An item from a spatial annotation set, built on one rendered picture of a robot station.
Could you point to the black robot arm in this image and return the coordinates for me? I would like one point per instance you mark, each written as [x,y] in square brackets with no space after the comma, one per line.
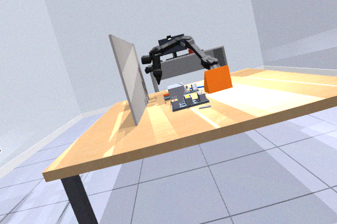
[207,61]

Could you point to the grey flat panel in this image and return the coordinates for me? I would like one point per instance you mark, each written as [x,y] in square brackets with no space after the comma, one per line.
[131,76]

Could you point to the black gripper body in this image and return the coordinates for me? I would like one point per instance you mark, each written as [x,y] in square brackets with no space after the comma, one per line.
[157,68]

